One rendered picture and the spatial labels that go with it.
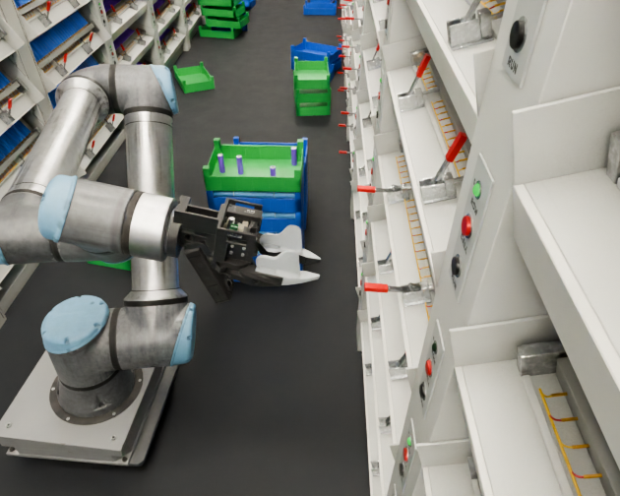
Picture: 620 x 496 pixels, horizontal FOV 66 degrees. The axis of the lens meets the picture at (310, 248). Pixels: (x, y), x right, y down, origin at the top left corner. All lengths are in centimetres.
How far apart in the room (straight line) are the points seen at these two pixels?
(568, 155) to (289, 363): 130
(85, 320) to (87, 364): 10
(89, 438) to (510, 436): 110
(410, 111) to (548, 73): 56
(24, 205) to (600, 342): 78
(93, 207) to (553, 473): 57
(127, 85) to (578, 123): 109
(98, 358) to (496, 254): 101
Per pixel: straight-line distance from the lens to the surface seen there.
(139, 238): 66
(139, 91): 127
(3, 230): 84
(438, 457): 59
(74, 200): 68
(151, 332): 119
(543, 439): 42
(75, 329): 121
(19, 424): 144
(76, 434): 137
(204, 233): 67
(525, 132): 31
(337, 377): 151
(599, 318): 25
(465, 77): 48
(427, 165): 70
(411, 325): 72
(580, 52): 30
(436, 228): 58
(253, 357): 156
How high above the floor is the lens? 124
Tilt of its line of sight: 40 degrees down
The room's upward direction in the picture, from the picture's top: straight up
